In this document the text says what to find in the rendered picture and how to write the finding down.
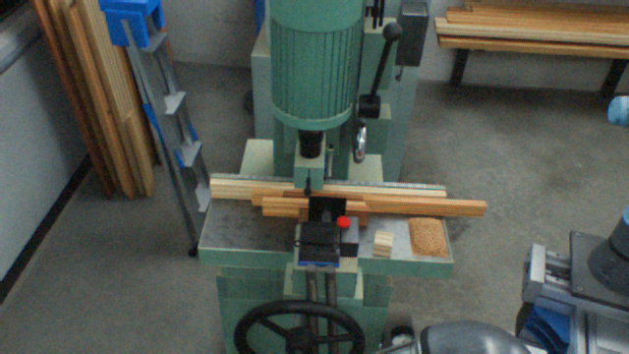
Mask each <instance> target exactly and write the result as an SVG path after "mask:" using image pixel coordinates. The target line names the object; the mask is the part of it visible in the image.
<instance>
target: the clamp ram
mask: <svg viewBox="0 0 629 354"><path fill-rule="evenodd" d="M346 209H347V198H336V197H318V196H310V197H309V221H323V222H337V218H338V217H340V216H346Z"/></svg>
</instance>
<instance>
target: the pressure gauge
mask: <svg viewBox="0 0 629 354"><path fill-rule="evenodd" d="M414 338H416V337H415V331H414V330H413V329H412V328H411V327H409V326H407V325H399V326H396V327H395V328H394V329H392V330H391V343H392V345H393V346H395V345H397V344H400V343H402V341H405V342H406V341H408V340H411V339H414Z"/></svg>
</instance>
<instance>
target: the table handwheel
mask: <svg viewBox="0 0 629 354"><path fill-rule="evenodd" d="M281 314H293V324H292V328H290V329H288V330H286V329H284V328H282V327H281V326H280V325H278V324H276V323H274V322H272V321H271V320H269V319H267V318H268V317H271V316H276V315H281ZM308 315H313V316H317V317H321V318H324V319H327V320H330V321H333V322H335V323H337V324H339V325H341V326H342V327H343V328H345V329H346V330H347V331H348V332H349V333H345V334H337V335H327V336H315V337H314V334H313V332H312V331H311V330H309V316H308ZM255 323H259V324H261V325H263V326H265V327H267V328H269V329H271V330H272V331H274V332H276V333H277V334H279V335H280V336H281V337H283V338H284V339H285V353H286V354H313V350H314V345H320V344H327V343H335V342H347V341H353V348H352V350H351V351H350V353H349V354H364V351H365V347H366V339H365V335H364V333H363V331H362V329H361V327H360V326H359V325H358V323H357V322H356V321H355V320H354V319H353V317H351V316H350V315H349V314H347V313H345V312H344V311H340V310H338V309H336V308H333V307H331V306H328V305H325V304H321V303H318V302H313V301H306V300H283V301H277V302H272V303H268V304H264V305H261V306H259V307H256V308H254V309H252V310H251V311H249V312H246V313H245V314H244V315H243V316H242V317H241V319H240V320H239V321H238V323H237V325H236V327H235V330H234V343H235V347H236V349H237V351H238V352H239V354H245V352H246V351H247V350H250V351H252V352H253V354H257V353H256V352H254V351H253V350H252V349H251V348H250V346H249V345H248V343H247V340H246V334H247V331H248V329H249V328H250V327H251V326H252V325H254V324H255Z"/></svg>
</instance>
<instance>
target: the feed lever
mask: <svg viewBox="0 0 629 354"><path fill-rule="evenodd" d="M382 34H383V37H384V38H385V39H386V41H385V44H384V48H383V51H382V55H381V58H380V62H379V65H378V68H377V71H376V74H375V78H374V81H373V85H372V90H371V94H361V95H360V97H359V107H358V116H359V117H360V118H371V119H377V118H379V115H380V107H381V97H380V96H379V95H377V94H376V93H377V90H378V87H379V84H380V81H381V78H382V75H383V72H384V70H385V67H386V64H387V60H388V57H389V54H390V51H391V48H392V45H393V42H394V41H396V40H398V39H399V38H400V36H401V34H402V29H401V27H400V25H399V24H398V23H397V22H389V23H387V24H386V25H385V26H384V28H383V31H382Z"/></svg>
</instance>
